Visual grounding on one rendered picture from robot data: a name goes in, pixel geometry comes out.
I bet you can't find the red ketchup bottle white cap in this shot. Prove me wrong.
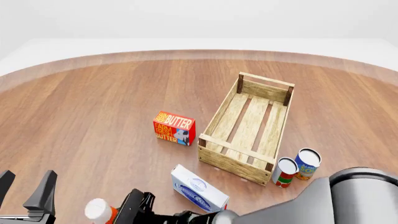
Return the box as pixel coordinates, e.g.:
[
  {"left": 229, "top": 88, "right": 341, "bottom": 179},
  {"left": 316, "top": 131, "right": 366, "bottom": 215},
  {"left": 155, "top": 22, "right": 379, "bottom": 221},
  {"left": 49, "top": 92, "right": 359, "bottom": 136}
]
[{"left": 85, "top": 198, "right": 120, "bottom": 224}]

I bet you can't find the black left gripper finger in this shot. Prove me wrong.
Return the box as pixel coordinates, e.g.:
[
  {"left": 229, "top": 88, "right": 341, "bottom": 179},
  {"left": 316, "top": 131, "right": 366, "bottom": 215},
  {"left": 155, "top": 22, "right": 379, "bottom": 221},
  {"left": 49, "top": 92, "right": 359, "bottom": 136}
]
[
  {"left": 0, "top": 170, "right": 16, "bottom": 207},
  {"left": 22, "top": 170, "right": 58, "bottom": 217}
]

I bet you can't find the tomato print tin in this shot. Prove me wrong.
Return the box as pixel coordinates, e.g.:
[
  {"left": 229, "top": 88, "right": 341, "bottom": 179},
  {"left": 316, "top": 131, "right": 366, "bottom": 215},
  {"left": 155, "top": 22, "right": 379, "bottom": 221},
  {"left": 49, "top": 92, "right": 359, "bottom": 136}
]
[{"left": 272, "top": 157, "right": 300, "bottom": 189}]

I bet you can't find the blue alphabet soup tin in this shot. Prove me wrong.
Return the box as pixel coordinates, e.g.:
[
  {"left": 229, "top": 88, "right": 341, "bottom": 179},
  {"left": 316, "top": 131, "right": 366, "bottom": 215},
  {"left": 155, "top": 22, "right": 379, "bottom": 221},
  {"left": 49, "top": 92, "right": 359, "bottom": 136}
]
[{"left": 294, "top": 147, "right": 322, "bottom": 181}]

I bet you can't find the wooden slat tray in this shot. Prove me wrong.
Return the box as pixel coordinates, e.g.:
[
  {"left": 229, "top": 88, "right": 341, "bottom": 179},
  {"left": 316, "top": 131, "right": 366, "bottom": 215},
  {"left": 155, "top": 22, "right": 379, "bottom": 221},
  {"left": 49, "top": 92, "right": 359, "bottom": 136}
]
[{"left": 198, "top": 71, "right": 295, "bottom": 187}]

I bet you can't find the red butter box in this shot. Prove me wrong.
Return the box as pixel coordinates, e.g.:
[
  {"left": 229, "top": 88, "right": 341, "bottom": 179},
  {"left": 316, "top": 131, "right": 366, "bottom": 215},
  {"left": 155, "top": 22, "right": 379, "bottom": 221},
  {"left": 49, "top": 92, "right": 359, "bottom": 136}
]
[{"left": 152, "top": 110, "right": 197, "bottom": 147}]

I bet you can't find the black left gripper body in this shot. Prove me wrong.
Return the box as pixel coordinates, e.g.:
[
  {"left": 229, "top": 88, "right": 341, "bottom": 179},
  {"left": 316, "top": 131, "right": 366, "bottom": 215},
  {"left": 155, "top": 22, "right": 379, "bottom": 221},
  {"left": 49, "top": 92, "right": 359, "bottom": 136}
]
[{"left": 0, "top": 209, "right": 57, "bottom": 224}]

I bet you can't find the white and blue box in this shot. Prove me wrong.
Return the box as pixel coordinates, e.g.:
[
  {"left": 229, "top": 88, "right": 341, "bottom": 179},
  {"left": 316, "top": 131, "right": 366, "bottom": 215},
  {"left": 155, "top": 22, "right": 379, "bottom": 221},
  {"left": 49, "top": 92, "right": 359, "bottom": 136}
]
[{"left": 170, "top": 163, "right": 230, "bottom": 213}]

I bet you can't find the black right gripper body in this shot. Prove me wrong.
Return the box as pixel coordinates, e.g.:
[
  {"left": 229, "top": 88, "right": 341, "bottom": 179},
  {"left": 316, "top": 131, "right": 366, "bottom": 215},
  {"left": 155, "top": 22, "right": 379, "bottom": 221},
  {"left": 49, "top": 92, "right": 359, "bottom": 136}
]
[{"left": 116, "top": 188, "right": 156, "bottom": 224}]

